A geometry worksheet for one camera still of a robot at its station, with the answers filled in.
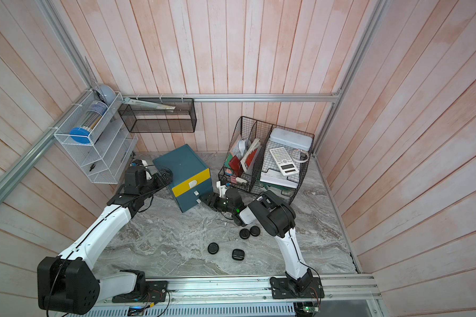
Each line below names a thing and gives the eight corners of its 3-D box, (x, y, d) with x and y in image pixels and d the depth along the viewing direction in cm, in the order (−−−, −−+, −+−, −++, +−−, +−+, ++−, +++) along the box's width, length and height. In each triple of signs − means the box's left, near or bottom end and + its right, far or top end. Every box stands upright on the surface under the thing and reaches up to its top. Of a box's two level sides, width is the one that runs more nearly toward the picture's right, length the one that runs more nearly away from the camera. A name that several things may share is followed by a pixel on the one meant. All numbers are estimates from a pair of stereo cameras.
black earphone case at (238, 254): (231, 260, 83) (231, 259, 81) (231, 250, 85) (231, 248, 84) (244, 260, 83) (245, 259, 81) (244, 250, 85) (244, 248, 84)
